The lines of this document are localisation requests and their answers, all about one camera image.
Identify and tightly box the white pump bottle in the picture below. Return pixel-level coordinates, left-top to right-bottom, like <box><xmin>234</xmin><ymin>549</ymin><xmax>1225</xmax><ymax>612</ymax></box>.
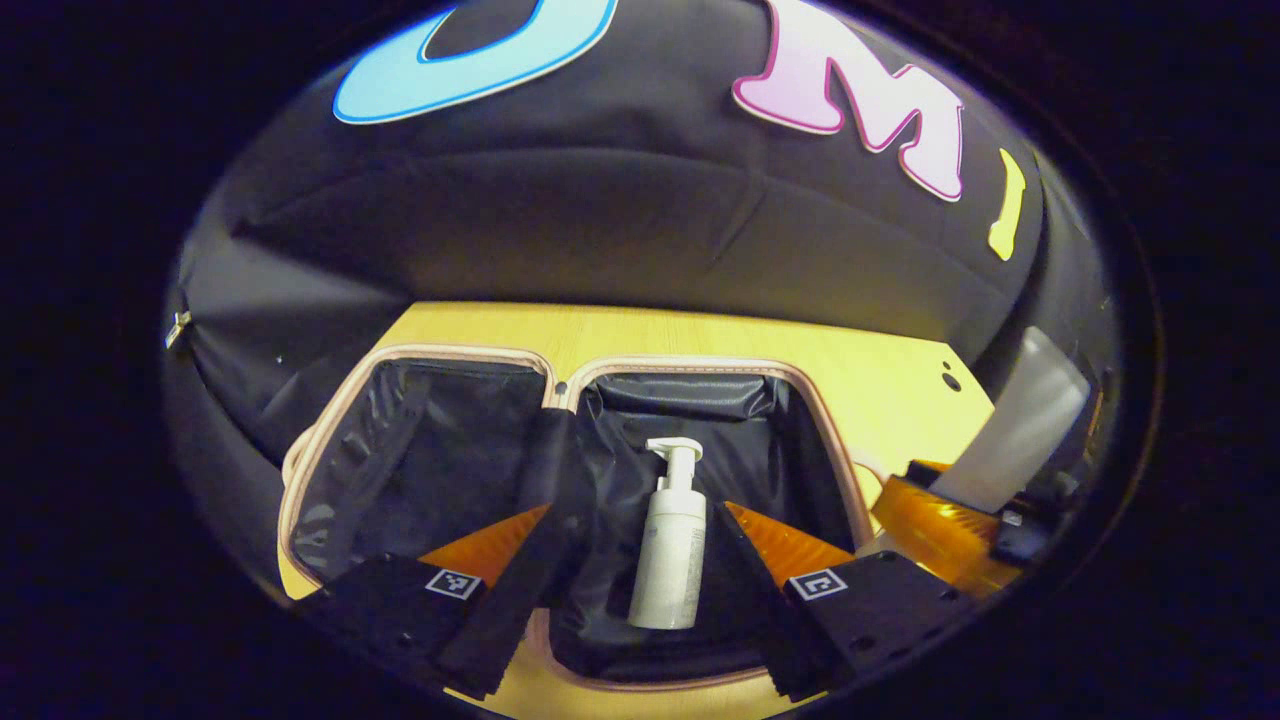
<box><xmin>627</xmin><ymin>437</ymin><xmax>708</xmax><ymax>631</ymax></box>

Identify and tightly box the white squeeze tube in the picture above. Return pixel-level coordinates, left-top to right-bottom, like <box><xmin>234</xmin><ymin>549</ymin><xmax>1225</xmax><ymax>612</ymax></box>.
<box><xmin>930</xmin><ymin>327</ymin><xmax>1091</xmax><ymax>513</ymax></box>

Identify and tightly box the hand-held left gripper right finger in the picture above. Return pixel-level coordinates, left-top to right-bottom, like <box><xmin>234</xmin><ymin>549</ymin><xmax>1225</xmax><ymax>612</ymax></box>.
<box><xmin>722</xmin><ymin>500</ymin><xmax>986</xmax><ymax>703</ymax></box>

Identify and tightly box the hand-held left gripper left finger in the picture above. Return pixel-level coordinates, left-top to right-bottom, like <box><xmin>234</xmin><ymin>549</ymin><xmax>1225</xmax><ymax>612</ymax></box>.
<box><xmin>300</xmin><ymin>503</ymin><xmax>556</xmax><ymax>701</ymax></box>

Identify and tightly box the black backdrop cloth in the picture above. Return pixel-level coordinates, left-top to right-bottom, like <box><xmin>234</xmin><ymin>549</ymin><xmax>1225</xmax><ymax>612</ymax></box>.
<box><xmin>160</xmin><ymin>0</ymin><xmax>1121</xmax><ymax>601</ymax></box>

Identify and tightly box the pink suitcase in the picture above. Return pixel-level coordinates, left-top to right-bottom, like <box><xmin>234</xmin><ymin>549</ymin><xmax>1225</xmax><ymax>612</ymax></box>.
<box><xmin>277</xmin><ymin>345</ymin><xmax>886</xmax><ymax>693</ymax></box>

